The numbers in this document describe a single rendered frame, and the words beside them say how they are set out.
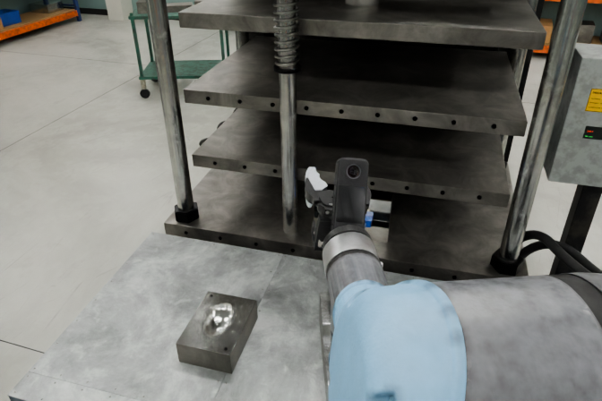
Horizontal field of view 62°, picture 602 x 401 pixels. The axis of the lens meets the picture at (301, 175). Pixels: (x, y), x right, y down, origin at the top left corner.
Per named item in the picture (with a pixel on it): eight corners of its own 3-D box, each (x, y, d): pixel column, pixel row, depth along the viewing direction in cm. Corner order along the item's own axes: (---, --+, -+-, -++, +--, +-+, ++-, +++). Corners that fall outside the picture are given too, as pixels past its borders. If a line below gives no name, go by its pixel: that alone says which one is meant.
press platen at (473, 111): (524, 137, 147) (528, 121, 144) (184, 103, 172) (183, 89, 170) (504, 63, 209) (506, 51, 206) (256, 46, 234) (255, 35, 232)
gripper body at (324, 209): (308, 227, 83) (316, 277, 72) (315, 183, 79) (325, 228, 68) (353, 230, 84) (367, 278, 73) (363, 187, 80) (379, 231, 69)
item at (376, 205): (387, 243, 177) (391, 201, 168) (313, 231, 183) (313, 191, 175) (400, 174, 219) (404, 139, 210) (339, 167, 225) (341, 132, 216)
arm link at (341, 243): (330, 246, 64) (391, 250, 65) (325, 226, 68) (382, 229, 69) (322, 290, 68) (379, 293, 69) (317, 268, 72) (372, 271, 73)
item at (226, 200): (526, 296, 162) (530, 282, 159) (165, 235, 192) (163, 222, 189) (505, 173, 232) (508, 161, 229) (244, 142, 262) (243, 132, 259)
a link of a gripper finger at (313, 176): (291, 191, 89) (310, 221, 81) (296, 163, 86) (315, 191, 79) (307, 191, 90) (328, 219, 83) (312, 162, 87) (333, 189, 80)
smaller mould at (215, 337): (231, 374, 128) (229, 355, 124) (178, 362, 131) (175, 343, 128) (258, 318, 145) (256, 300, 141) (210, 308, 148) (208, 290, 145)
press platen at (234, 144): (507, 208, 159) (510, 194, 157) (193, 166, 185) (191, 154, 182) (493, 118, 221) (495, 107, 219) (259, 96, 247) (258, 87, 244)
